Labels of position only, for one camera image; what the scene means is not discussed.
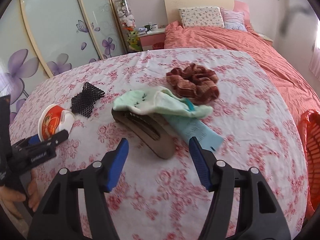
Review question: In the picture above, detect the mint green sock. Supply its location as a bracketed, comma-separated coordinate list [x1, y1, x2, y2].
[113, 86, 213, 119]

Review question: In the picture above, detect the plush toy display tube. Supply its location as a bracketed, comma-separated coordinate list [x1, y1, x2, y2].
[114, 0, 142, 53]

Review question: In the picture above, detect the red bin under nightstand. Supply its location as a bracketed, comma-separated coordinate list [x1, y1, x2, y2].
[152, 42, 164, 50]

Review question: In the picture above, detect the red plaid scrunchie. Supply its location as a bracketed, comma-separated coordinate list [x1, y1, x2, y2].
[166, 63, 220, 105]

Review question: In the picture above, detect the floral cream pillow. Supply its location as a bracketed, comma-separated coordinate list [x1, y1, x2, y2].
[178, 7, 225, 28]

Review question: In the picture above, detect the orange laundry basket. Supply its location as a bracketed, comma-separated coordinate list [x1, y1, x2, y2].
[297, 110, 320, 219]

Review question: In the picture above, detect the person left hand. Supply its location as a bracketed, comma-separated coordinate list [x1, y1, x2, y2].
[1, 170, 40, 219]

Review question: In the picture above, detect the brown hair clip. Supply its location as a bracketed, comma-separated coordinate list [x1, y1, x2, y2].
[111, 110, 176, 159]

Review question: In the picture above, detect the floral pink tablecloth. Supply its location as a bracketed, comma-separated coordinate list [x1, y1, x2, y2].
[8, 48, 308, 240]

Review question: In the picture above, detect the white mug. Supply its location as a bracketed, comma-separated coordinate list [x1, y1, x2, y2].
[151, 24, 158, 31]

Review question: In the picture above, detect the salmon pink duvet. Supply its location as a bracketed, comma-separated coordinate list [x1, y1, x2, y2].
[164, 21, 319, 123]

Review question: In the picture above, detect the striped pink pillow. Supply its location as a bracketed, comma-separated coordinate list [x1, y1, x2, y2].
[221, 8, 247, 32]

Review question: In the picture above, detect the pink window curtain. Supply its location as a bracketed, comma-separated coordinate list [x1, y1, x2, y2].
[309, 20, 320, 81]

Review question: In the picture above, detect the black mesh hair bow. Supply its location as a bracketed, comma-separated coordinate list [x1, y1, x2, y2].
[71, 82, 105, 118]

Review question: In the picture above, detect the pink bedside table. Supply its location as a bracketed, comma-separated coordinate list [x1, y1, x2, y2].
[139, 28, 165, 51]

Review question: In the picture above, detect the floral sliding wardrobe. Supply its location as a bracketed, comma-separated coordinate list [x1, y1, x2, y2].
[1, 0, 125, 119]

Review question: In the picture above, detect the red white snack cup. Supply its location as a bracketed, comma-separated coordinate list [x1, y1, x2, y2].
[37, 104, 75, 141]

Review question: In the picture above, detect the beige wooden headboard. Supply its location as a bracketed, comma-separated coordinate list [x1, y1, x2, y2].
[164, 0, 251, 27]

